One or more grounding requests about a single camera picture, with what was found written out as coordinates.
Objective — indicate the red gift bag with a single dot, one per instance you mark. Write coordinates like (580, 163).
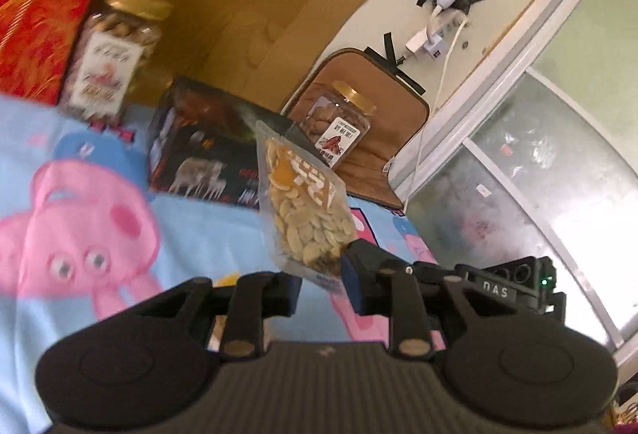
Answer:
(45, 15)

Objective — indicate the clear pumpkin seed bag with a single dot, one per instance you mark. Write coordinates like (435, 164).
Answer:
(304, 215)

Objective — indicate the pig printed blue blanket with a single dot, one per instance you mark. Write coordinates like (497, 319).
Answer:
(199, 239)

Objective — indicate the white power strip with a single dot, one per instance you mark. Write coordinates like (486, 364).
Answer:
(451, 23)

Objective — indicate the white window frame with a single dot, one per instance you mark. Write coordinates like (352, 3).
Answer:
(548, 140)

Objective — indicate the gold lid cashew jar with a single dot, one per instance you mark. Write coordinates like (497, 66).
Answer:
(112, 60)

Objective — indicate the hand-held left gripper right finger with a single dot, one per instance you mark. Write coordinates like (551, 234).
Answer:
(359, 279)

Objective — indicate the gold lid pecan jar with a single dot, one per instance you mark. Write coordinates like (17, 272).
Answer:
(334, 130)

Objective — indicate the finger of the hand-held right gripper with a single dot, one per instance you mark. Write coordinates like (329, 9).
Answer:
(433, 272)

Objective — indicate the brown seat cushion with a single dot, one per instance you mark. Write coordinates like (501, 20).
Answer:
(394, 125)

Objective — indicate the black box with sheep print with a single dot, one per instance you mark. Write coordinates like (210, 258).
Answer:
(209, 140)

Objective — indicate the white charger plug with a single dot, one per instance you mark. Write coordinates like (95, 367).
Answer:
(423, 46)

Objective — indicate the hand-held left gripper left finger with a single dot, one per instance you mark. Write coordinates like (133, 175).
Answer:
(286, 294)

